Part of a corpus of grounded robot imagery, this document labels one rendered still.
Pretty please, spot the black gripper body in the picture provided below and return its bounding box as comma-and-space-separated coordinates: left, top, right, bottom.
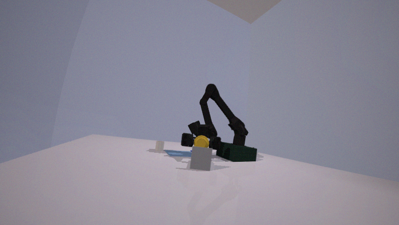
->
181, 133, 221, 150

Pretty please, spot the light blue flat mat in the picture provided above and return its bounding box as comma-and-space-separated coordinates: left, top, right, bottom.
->
165, 150, 192, 157

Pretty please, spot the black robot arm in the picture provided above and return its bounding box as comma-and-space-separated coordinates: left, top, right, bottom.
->
188, 84, 248, 146

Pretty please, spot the yellow plate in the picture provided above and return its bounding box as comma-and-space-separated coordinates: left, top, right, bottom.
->
194, 135, 209, 147

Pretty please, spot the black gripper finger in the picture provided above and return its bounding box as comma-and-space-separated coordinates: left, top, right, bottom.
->
209, 136, 216, 149
186, 134, 194, 147

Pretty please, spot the white cylinder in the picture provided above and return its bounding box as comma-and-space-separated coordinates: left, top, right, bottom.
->
155, 141, 164, 151

